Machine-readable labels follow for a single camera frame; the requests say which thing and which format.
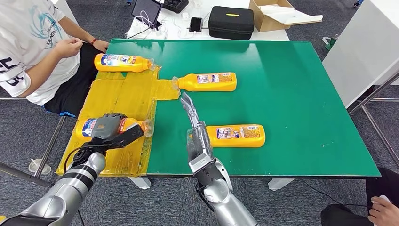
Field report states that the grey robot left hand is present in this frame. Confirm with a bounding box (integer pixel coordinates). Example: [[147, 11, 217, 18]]
[[90, 113, 128, 141]]

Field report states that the person's hand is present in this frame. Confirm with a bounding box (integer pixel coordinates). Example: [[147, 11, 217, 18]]
[[367, 195, 399, 226]]

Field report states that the person's left hand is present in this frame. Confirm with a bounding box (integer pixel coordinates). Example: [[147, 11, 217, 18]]
[[93, 39, 110, 53]]

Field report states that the person's right hand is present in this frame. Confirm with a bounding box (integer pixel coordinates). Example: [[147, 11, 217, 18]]
[[53, 37, 84, 59]]

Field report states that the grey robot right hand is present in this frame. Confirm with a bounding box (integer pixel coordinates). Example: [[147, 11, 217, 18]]
[[180, 92, 215, 164]]

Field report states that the orange detergent bottle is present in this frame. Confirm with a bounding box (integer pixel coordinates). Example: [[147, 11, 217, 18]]
[[94, 53, 156, 73], [74, 117, 155, 142], [172, 72, 238, 92], [186, 124, 266, 148]]

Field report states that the yellow taped cardboard mat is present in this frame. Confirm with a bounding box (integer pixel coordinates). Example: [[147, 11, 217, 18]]
[[56, 67, 181, 177]]

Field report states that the person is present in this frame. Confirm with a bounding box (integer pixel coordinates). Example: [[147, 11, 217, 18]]
[[0, 0, 110, 118], [320, 167, 399, 226]]

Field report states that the black tablet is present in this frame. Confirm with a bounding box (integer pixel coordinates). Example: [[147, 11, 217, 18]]
[[131, 0, 163, 30]]

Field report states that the clear plastic cup lid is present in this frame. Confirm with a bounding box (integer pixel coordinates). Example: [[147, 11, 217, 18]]
[[28, 158, 52, 175]]

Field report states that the black controller device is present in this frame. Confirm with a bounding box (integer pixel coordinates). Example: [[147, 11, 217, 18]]
[[162, 0, 189, 14]]

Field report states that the black smartphone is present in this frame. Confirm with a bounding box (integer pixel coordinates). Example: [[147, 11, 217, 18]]
[[189, 17, 203, 33]]

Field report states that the green top table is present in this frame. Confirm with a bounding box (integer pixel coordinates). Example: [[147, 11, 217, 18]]
[[106, 38, 382, 191]]

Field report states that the black zip case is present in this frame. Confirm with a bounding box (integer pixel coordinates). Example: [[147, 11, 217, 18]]
[[208, 6, 255, 41]]

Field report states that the white desk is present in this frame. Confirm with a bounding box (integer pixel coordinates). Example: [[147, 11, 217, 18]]
[[124, 0, 290, 42]]

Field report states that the brown cardboard box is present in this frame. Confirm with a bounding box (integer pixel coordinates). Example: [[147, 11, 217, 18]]
[[248, 0, 324, 32]]

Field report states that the white foam sheet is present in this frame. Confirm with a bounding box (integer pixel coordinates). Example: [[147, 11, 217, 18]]
[[258, 5, 324, 25]]

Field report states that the green and white object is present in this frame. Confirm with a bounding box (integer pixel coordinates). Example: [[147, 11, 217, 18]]
[[322, 35, 339, 51]]

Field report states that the white side table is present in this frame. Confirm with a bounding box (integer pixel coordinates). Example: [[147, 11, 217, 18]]
[[321, 0, 399, 169]]

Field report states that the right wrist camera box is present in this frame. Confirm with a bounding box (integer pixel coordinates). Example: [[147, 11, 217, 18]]
[[188, 155, 223, 188]]

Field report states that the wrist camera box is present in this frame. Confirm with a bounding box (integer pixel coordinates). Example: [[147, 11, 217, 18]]
[[79, 124, 145, 153], [188, 155, 223, 188]]

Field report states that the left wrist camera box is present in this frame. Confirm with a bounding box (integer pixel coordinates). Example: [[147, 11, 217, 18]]
[[79, 124, 145, 153]]

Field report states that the metal stool frame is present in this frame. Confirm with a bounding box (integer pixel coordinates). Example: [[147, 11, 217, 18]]
[[0, 97, 67, 189]]

